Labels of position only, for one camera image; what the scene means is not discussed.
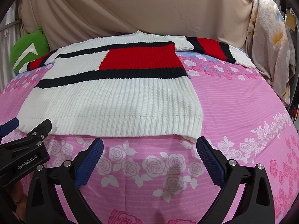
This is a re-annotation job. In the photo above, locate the white red navy knit sweater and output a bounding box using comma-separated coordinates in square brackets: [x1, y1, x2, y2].
[17, 31, 254, 139]

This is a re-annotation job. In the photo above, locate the person's left hand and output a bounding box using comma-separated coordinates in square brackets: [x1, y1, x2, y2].
[12, 181, 27, 221]

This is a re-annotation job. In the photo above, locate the green plush pillow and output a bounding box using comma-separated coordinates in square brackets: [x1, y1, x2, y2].
[10, 27, 50, 74]

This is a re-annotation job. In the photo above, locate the silver grey satin curtain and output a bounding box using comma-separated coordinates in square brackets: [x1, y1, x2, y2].
[0, 0, 22, 91]

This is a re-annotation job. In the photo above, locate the beige draped curtain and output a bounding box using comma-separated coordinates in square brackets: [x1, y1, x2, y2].
[18, 0, 252, 50]

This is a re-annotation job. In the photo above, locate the floral beige hanging cloth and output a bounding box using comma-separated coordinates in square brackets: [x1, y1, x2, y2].
[246, 0, 295, 106]

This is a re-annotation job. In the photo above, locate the yellow paper tag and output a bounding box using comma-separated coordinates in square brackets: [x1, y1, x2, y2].
[286, 12, 296, 31]

